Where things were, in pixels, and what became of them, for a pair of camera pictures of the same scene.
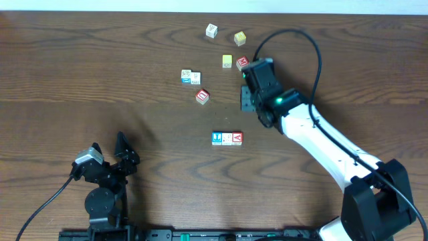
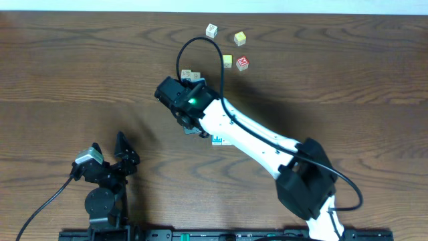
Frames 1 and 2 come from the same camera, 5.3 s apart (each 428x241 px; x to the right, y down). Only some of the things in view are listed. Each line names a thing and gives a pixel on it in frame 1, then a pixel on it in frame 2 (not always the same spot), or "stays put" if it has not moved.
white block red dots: x=227 y=138 stays put
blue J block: x=217 y=138 stays put
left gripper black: x=112 y=166 stays put
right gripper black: x=246 y=102 → x=192 y=130
